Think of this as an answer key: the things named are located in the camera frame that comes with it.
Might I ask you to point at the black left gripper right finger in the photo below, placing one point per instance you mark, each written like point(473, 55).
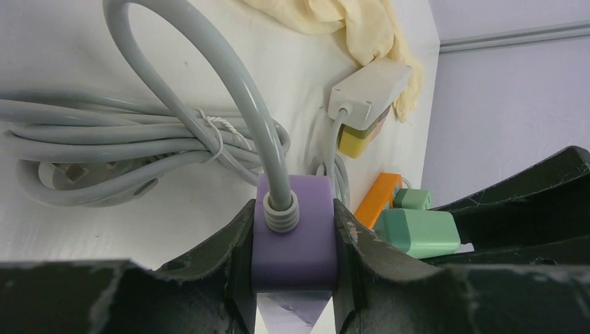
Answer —
point(382, 290)

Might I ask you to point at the green adapter on orange strip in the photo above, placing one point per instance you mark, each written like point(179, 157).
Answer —
point(412, 199)

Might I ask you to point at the white power strip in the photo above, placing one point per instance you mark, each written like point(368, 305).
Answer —
point(368, 92)

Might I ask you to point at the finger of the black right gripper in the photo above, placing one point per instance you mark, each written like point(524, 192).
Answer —
point(538, 216)

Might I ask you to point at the orange power strip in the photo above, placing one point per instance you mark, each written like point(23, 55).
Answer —
point(379, 197)

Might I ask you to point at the pink plug adapter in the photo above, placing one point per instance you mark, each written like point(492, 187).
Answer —
point(380, 122)

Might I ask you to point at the purple power strip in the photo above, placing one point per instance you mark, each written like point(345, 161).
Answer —
point(294, 274)

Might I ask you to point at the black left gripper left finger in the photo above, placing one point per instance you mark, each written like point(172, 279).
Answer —
point(205, 290)

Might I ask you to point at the yellow plug adapter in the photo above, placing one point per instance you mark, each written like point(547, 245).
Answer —
point(353, 142)

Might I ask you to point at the cream yellow cloth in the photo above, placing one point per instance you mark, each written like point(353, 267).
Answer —
point(372, 32)

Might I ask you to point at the green plug adapter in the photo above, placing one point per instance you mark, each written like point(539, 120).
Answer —
point(419, 233)

